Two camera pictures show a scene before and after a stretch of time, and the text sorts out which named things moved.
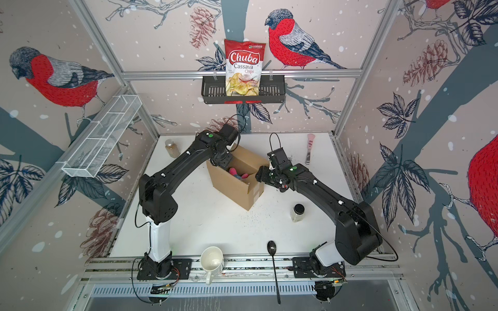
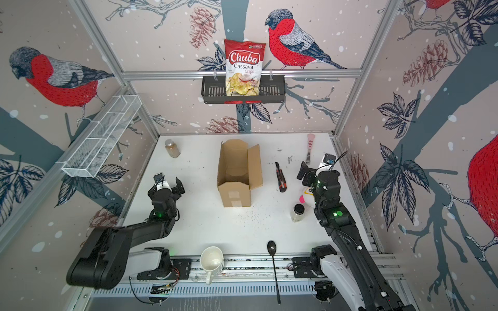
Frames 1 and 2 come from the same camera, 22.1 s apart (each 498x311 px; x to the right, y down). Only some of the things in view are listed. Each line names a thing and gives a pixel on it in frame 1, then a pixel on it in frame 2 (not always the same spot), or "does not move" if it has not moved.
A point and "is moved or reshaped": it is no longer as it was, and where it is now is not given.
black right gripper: [265, 175] to [315, 177]
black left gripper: [226, 162] to [175, 190]
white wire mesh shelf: [88, 157] does not move
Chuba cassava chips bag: [243, 61] does not move
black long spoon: [271, 248] does not move
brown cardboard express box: [244, 192] is moved or reshaped
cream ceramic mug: [212, 261] does not move
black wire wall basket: [272, 91] does not move
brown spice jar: [172, 148] does not move
